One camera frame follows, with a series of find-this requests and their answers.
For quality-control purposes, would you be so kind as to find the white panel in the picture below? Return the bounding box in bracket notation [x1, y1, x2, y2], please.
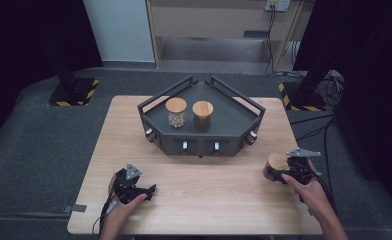
[82, 0, 156, 63]

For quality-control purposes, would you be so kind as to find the black corner shelf rack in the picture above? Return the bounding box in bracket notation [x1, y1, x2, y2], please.
[137, 75, 267, 158]

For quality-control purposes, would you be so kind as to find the white wall socket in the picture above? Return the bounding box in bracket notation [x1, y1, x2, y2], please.
[264, 0, 292, 13]

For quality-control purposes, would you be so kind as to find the black metal stand post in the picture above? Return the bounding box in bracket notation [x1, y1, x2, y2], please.
[297, 49, 335, 101]
[52, 0, 82, 95]

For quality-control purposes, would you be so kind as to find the tangled black cable bundle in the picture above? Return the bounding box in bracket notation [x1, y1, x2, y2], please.
[323, 70, 346, 108]

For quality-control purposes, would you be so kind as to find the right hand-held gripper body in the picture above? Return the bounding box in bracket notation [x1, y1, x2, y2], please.
[285, 148, 322, 186]

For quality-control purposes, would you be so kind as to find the hand-held gripper cable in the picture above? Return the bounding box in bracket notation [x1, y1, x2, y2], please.
[91, 194, 120, 236]
[312, 171, 338, 214]

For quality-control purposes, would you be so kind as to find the grey table clip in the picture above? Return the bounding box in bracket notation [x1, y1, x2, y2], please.
[63, 203, 88, 214]

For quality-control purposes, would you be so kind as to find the black socket cable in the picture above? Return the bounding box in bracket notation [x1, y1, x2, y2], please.
[265, 5, 277, 75]

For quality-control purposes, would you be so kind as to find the wooden cabinet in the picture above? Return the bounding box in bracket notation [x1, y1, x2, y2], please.
[146, 0, 305, 73]

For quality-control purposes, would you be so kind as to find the chickpea glass jar wooden lid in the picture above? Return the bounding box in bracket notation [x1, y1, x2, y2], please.
[165, 97, 188, 129]

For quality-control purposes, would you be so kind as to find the striped black stand base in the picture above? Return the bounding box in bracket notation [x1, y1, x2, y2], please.
[277, 81, 328, 112]
[47, 77, 100, 107]

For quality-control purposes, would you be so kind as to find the person's left hand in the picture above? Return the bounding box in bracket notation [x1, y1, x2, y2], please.
[105, 173, 148, 226]

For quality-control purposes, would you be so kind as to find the left hand-held gripper cable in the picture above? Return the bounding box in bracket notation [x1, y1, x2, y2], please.
[91, 194, 120, 236]

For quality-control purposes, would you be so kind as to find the right hand-held gripper cable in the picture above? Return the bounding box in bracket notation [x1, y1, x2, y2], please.
[312, 171, 338, 214]

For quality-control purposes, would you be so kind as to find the dark curtain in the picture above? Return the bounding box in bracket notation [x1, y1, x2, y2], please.
[293, 0, 392, 216]
[0, 0, 104, 149]

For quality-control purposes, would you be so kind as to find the black floor cable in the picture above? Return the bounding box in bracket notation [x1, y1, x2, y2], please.
[289, 114, 344, 240]

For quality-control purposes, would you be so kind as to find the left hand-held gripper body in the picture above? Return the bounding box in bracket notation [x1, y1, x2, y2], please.
[109, 163, 145, 204]

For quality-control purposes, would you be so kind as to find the person's right hand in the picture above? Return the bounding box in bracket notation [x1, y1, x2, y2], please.
[281, 159, 328, 214]

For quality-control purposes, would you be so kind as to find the red bean jar wooden lid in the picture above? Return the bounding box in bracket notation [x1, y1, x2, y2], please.
[262, 152, 290, 183]

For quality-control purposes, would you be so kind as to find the green bean jar wooden lid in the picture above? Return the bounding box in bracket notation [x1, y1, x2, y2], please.
[191, 100, 215, 132]

